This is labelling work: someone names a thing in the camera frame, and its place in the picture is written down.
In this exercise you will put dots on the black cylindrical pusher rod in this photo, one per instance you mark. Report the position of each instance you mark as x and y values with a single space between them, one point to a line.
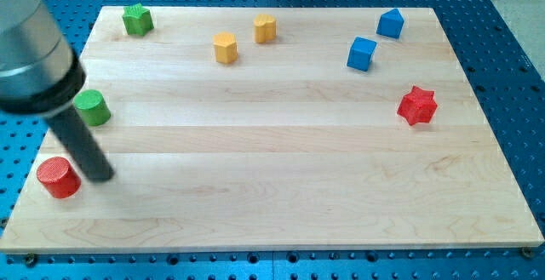
73 133

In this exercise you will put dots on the blue perforated table plate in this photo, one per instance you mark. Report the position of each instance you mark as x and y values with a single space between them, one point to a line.
509 85

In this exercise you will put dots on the green star block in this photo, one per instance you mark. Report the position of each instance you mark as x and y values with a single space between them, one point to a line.
137 20

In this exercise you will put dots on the blue cube block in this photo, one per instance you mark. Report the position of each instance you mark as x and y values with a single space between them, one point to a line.
360 53

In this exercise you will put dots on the yellow hexagon block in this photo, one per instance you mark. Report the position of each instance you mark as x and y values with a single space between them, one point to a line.
225 47

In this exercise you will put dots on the blue triangle block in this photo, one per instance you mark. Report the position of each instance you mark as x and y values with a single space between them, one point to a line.
391 24

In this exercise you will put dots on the yellow heart block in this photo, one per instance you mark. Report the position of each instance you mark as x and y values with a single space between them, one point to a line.
265 28

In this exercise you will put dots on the green cylinder block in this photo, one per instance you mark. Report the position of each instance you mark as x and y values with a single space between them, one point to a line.
92 107

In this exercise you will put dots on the light wooden board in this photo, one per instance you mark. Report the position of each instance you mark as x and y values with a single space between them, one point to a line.
285 148

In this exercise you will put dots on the red star block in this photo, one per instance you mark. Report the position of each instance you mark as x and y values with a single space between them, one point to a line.
418 106

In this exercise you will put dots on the red cylinder block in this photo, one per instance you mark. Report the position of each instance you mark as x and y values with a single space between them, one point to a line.
58 177

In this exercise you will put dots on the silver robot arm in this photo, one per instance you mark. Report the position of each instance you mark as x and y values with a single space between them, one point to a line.
40 71

